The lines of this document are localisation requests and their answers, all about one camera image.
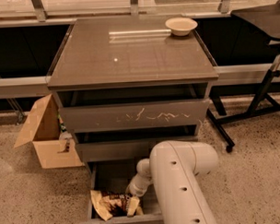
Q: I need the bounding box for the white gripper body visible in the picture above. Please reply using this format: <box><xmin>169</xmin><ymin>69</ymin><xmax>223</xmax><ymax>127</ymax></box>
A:
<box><xmin>125</xmin><ymin>174</ymin><xmax>153</xmax><ymax>197</ymax></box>

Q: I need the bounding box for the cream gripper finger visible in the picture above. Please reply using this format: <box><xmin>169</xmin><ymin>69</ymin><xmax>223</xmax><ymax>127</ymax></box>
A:
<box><xmin>127</xmin><ymin>197</ymin><xmax>141</xmax><ymax>217</ymax></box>

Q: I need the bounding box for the brown chip bag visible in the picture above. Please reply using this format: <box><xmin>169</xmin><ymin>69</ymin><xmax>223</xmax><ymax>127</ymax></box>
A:
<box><xmin>90</xmin><ymin>190</ymin><xmax>144</xmax><ymax>221</ymax></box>

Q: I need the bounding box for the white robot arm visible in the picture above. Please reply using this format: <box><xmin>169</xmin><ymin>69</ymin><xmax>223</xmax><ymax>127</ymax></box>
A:
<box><xmin>126</xmin><ymin>140</ymin><xmax>218</xmax><ymax>224</ymax></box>

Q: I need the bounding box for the grey bottom drawer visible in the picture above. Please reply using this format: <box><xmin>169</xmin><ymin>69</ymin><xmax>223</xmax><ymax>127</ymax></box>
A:
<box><xmin>81</xmin><ymin>159</ymin><xmax>164</xmax><ymax>224</ymax></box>

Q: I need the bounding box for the grey drawer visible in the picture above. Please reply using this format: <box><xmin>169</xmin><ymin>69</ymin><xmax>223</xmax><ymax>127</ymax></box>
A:
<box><xmin>76</xmin><ymin>124</ymin><xmax>198</xmax><ymax>162</ymax></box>
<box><xmin>58</xmin><ymin>85</ymin><xmax>209</xmax><ymax>133</ymax></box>
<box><xmin>81</xmin><ymin>159</ymin><xmax>164</xmax><ymax>224</ymax></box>

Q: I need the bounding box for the grey middle drawer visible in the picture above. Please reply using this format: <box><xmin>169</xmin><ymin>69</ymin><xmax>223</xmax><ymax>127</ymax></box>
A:
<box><xmin>76</xmin><ymin>124</ymin><xmax>198</xmax><ymax>162</ymax></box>

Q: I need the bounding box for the grey top drawer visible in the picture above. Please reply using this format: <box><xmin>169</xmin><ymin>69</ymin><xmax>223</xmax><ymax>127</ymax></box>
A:
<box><xmin>58</xmin><ymin>85</ymin><xmax>209</xmax><ymax>133</ymax></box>

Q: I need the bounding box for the grey drawer cabinet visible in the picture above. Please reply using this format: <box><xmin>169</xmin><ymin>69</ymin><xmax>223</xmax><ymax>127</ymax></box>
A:
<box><xmin>44</xmin><ymin>13</ymin><xmax>223</xmax><ymax>176</ymax></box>

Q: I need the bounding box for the green bottle in box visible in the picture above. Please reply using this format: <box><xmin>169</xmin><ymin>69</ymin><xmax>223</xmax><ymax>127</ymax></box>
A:
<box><xmin>57</xmin><ymin>114</ymin><xmax>67</xmax><ymax>133</ymax></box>

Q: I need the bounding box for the open cardboard box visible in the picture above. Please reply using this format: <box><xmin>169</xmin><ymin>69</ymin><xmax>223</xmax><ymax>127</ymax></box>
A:
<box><xmin>14</xmin><ymin>95</ymin><xmax>83</xmax><ymax>169</ymax></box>

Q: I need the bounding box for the white paper bowl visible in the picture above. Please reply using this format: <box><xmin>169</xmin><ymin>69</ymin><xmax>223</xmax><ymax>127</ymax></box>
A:
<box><xmin>166</xmin><ymin>18</ymin><xmax>198</xmax><ymax>37</ymax></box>

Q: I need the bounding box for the black rolling side table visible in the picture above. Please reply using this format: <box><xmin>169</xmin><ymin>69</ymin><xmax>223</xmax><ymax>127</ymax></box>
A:
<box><xmin>206</xmin><ymin>2</ymin><xmax>280</xmax><ymax>153</ymax></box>

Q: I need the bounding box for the metal window rail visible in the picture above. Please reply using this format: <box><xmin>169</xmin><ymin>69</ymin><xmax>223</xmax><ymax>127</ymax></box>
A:
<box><xmin>0</xmin><ymin>64</ymin><xmax>270</xmax><ymax>100</ymax></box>

